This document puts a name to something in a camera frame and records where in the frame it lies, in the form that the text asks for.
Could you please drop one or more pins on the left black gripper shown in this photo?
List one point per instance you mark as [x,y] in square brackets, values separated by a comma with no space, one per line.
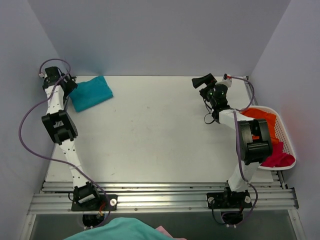
[69,83]

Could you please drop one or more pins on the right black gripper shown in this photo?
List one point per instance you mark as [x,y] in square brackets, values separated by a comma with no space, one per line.
[206,87]

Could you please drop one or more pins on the teal t-shirt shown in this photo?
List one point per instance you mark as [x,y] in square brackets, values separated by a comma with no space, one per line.
[90,93]

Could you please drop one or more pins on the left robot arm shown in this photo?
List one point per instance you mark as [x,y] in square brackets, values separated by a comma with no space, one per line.
[63,131]

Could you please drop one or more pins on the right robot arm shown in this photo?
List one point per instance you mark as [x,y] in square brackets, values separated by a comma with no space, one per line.
[253,140]

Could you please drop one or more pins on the orange t-shirt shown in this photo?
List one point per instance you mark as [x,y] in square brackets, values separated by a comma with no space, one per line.
[270,118]

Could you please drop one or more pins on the white plastic basket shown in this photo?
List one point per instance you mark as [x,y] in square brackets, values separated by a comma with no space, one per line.
[282,135]

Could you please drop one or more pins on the magenta t-shirt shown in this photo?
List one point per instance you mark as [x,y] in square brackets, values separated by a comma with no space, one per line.
[279,158]

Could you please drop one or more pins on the pink cloth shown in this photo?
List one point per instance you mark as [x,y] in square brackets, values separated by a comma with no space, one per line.
[162,230]

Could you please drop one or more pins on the light green cloth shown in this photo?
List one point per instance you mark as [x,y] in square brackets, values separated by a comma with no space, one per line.
[121,228]

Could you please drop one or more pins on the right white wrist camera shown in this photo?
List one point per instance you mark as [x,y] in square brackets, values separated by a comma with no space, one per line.
[227,80]

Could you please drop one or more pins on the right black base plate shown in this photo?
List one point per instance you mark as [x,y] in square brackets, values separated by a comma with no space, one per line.
[229,200]

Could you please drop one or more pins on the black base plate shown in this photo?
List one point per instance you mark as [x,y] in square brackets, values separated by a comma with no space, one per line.
[229,200]
[92,203]

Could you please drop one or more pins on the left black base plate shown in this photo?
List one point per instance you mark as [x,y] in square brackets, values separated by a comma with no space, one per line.
[92,203]

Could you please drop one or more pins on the aluminium rail frame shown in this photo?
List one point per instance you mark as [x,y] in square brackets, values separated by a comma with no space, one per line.
[161,197]

